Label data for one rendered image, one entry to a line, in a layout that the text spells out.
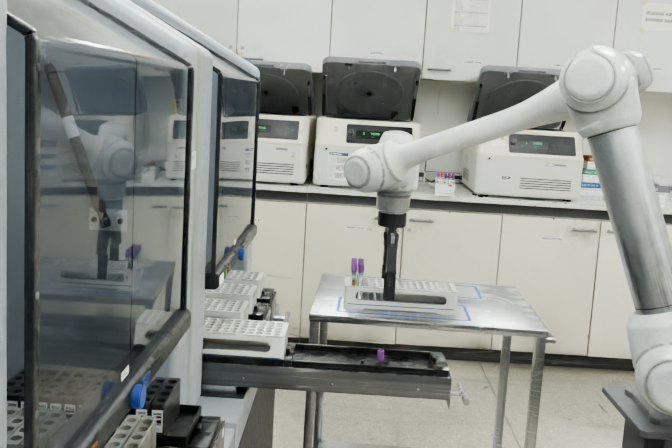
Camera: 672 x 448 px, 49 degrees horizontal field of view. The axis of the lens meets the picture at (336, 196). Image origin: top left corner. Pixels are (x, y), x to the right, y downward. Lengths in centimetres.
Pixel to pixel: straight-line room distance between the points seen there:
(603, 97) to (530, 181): 247
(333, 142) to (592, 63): 246
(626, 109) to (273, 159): 255
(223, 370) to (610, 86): 96
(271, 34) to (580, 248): 201
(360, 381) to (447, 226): 241
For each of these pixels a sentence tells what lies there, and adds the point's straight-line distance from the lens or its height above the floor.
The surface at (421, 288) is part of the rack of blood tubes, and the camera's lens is 197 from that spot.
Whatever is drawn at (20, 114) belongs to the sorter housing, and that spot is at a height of 131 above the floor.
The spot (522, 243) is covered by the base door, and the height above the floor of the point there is 67.
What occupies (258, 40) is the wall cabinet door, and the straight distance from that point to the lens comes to 416.
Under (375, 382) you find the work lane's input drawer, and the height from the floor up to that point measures 79.
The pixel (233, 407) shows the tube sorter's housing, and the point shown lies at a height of 73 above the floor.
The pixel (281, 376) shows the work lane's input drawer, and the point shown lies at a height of 79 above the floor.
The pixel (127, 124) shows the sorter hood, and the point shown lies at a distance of 91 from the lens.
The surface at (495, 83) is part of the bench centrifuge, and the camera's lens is 415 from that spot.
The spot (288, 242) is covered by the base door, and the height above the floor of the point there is 60.
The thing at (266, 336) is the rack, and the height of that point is 86.
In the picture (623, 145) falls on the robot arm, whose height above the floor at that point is 130.
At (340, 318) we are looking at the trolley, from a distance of 189.
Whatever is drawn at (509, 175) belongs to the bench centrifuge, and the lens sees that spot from 394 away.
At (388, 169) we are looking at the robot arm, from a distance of 174.
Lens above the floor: 136
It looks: 7 degrees down
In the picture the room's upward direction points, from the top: 3 degrees clockwise
